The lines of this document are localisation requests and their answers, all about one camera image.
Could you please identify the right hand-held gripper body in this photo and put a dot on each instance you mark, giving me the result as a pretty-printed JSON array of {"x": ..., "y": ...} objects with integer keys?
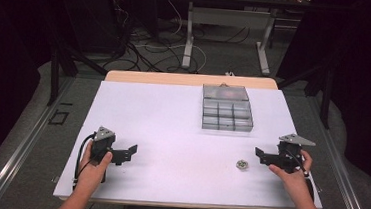
[{"x": 288, "y": 156}]

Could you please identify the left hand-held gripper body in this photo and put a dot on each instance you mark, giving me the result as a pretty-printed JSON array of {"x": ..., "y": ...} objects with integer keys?
[{"x": 103, "y": 142}]

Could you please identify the person's right hand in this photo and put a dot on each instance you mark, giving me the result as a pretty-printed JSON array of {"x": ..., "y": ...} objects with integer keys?
[{"x": 297, "y": 185}]

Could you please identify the person's left hand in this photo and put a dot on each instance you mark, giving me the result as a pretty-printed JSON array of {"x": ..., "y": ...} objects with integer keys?
[{"x": 90, "y": 172}]

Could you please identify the small metal nut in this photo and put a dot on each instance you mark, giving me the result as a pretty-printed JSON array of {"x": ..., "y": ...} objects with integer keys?
[{"x": 242, "y": 164}]

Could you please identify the white table mat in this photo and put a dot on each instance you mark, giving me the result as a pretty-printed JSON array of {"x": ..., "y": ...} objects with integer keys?
[{"x": 176, "y": 150}]

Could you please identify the clear plastic compartment box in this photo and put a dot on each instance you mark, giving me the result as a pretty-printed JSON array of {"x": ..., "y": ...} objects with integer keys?
[{"x": 226, "y": 111}]

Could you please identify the black metal stand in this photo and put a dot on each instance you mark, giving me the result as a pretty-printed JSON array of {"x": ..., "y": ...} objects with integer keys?
[
  {"x": 55, "y": 74},
  {"x": 325, "y": 95}
]

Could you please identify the white metal-legged desk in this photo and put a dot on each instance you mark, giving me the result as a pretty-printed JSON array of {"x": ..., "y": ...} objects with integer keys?
[{"x": 227, "y": 17}]

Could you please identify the black floor socket frame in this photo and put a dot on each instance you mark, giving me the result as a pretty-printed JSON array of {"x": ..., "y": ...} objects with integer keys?
[{"x": 59, "y": 117}]

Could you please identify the metal floor rail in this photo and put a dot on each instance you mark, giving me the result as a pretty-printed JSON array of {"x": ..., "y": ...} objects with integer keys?
[
  {"x": 341, "y": 177},
  {"x": 19, "y": 151}
]

